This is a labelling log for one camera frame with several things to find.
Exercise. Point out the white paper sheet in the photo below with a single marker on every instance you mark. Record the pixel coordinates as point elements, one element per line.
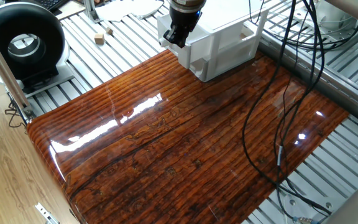
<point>120,9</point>

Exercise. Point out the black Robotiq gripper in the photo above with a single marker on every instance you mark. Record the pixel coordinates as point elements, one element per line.
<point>185,20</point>

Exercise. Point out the small wooden cube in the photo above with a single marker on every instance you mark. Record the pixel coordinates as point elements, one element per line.
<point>109,30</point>

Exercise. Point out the clear acrylic plate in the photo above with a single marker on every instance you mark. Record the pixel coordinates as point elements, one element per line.
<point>306,205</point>

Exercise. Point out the black keyboard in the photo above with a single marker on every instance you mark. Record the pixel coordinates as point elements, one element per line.
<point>50,3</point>

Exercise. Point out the short aluminium post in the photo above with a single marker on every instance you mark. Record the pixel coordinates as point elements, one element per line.
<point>91,11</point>

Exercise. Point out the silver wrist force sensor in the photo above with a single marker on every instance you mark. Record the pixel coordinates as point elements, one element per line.
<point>186,4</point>

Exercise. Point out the brown wood-grain table mat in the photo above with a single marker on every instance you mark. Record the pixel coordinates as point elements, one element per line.
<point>182,140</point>

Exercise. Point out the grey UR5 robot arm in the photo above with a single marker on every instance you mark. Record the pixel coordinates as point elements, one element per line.
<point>337,15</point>

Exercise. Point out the metal hinge bracket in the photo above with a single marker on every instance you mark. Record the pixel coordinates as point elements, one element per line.
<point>47,214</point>

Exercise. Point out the large wooden cube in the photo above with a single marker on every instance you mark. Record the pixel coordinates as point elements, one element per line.
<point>99,39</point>

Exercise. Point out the white plastic bin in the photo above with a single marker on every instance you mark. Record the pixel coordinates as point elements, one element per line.
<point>228,18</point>

